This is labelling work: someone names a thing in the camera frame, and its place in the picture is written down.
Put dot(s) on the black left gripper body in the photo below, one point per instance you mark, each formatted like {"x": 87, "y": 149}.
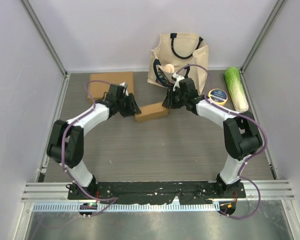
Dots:
{"x": 122, "y": 107}

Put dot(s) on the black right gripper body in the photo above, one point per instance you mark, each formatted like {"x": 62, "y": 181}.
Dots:
{"x": 178, "y": 99}

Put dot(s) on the small cardboard box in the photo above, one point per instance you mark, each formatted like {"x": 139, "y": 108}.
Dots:
{"x": 151, "y": 112}

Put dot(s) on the large cardboard box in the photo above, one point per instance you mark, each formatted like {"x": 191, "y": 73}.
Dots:
{"x": 98, "y": 83}

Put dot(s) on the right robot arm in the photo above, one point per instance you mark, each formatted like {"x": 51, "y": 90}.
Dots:
{"x": 241, "y": 133}

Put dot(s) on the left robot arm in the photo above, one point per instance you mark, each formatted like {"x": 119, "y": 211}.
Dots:
{"x": 66, "y": 141}

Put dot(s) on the yellow tape roll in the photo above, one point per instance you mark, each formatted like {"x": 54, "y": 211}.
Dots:
{"x": 218, "y": 96}

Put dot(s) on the wooden ball in bag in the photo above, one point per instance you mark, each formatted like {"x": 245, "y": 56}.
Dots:
{"x": 169, "y": 68}

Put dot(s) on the beige canvas tote bag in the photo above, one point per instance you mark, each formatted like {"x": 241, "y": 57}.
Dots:
{"x": 188, "y": 53}

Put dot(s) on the green plush cabbage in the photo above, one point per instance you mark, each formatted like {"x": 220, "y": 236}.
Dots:
{"x": 235, "y": 89}

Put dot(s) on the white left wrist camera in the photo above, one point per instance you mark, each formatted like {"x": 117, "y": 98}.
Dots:
{"x": 125, "y": 88}

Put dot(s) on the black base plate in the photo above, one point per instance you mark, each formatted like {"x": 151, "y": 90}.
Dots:
{"x": 156, "y": 192}

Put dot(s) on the left aluminium frame post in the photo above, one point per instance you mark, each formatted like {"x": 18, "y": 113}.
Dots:
{"x": 43, "y": 35}

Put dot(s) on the aluminium frame post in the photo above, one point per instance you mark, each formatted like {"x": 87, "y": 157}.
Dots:
{"x": 270, "y": 20}
{"x": 43, "y": 35}

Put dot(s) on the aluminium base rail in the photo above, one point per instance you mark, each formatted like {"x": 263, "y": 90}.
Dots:
{"x": 57, "y": 191}

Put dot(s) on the right aluminium frame post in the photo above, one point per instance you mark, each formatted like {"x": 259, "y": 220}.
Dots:
{"x": 270, "y": 20}

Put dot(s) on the white slotted cable duct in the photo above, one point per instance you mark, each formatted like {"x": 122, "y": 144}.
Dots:
{"x": 86, "y": 207}

